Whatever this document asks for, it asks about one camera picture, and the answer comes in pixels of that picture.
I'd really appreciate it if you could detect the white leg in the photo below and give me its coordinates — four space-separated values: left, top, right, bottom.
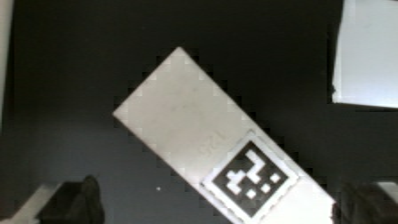
113 49 333 224

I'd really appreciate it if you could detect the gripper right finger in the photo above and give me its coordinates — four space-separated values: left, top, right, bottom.
331 182 398 224

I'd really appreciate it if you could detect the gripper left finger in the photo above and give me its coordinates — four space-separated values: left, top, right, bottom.
6 174 106 224

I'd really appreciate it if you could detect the white marker sheet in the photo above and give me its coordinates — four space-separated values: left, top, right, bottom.
331 0 398 108

